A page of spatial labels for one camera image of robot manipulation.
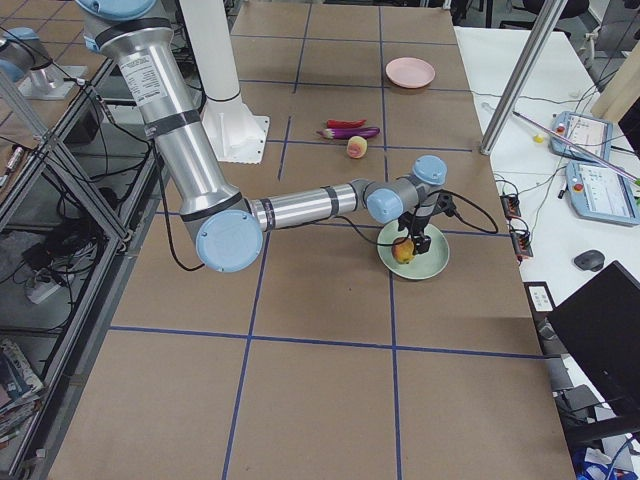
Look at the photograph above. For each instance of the light green plate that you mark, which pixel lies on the light green plate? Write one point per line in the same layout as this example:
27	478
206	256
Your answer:
423	266

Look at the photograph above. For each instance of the teach pendant far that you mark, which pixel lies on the teach pendant far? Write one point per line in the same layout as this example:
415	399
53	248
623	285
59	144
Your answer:
593	134

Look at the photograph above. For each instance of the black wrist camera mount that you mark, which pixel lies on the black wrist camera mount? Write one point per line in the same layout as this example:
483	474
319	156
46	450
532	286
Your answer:
445	205

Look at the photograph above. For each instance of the stack of books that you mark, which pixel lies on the stack of books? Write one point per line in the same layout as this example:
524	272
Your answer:
21	390

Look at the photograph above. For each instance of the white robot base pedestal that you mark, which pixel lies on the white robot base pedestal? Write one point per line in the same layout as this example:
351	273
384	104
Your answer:
236	134

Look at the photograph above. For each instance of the pink plate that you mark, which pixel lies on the pink plate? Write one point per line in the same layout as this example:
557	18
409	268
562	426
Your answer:
410	72

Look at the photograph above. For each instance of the black computer mouse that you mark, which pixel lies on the black computer mouse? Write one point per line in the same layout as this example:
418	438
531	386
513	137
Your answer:
590	260

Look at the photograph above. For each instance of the aluminium frame post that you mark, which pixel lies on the aluminium frame post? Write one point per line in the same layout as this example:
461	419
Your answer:
541	30

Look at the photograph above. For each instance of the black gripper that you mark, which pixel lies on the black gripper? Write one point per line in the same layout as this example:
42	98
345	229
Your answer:
413	224

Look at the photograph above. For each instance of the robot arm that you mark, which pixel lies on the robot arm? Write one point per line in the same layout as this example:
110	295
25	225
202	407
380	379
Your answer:
227	228
17	55

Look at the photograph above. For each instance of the red chili pepper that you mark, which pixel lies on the red chili pepper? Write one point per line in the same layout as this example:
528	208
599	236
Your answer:
345	124

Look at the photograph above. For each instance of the black laptop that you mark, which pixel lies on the black laptop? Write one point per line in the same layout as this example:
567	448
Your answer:
599	327

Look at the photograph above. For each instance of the reacher grabber stick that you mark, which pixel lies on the reacher grabber stick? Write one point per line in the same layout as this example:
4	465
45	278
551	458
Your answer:
619	171

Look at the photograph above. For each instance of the teach pendant near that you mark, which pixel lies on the teach pendant near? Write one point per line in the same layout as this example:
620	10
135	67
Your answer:
598	193

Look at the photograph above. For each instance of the purple eggplant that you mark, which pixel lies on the purple eggplant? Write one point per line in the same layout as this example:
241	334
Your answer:
348	133

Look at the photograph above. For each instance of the green pink peach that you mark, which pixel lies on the green pink peach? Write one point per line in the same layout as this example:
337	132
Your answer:
357	147

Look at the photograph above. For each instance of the teach pendant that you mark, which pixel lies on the teach pendant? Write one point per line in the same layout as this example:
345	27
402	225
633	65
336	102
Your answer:
593	134
598	193

